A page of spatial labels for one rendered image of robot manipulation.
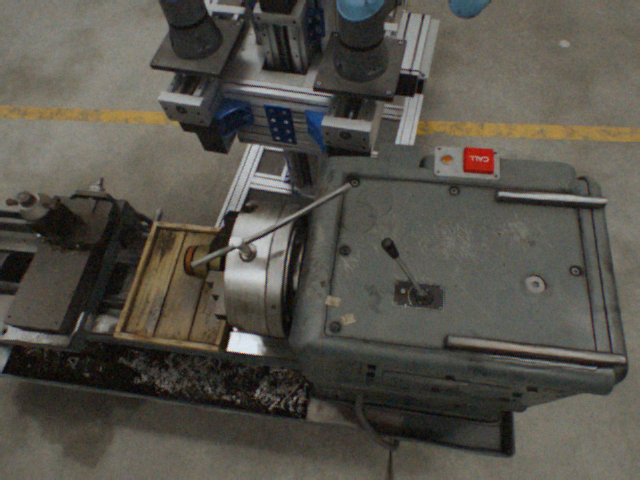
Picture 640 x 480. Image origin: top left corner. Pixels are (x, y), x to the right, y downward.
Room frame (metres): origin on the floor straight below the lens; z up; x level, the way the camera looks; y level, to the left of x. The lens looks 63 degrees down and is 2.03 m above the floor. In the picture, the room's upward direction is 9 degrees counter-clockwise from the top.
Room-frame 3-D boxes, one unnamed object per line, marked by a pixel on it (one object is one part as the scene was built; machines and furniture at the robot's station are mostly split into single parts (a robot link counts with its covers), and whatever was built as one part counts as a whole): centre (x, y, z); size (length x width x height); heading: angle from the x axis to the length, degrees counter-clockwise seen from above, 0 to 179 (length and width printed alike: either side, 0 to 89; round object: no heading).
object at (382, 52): (0.96, -0.19, 1.21); 0.15 x 0.15 x 0.10
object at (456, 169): (0.51, -0.34, 1.23); 0.13 x 0.08 x 0.05; 73
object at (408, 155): (0.55, -0.20, 1.24); 0.09 x 0.08 x 0.03; 73
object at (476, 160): (0.51, -0.36, 1.26); 0.06 x 0.06 x 0.02; 73
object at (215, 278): (0.36, 0.23, 1.09); 0.12 x 0.11 x 0.05; 163
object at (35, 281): (0.62, 0.73, 0.95); 0.43 x 0.17 x 0.05; 163
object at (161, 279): (0.51, 0.40, 0.89); 0.36 x 0.30 x 0.04; 163
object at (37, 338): (0.62, 0.78, 0.90); 0.47 x 0.30 x 0.06; 163
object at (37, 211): (0.68, 0.71, 1.13); 0.08 x 0.08 x 0.03
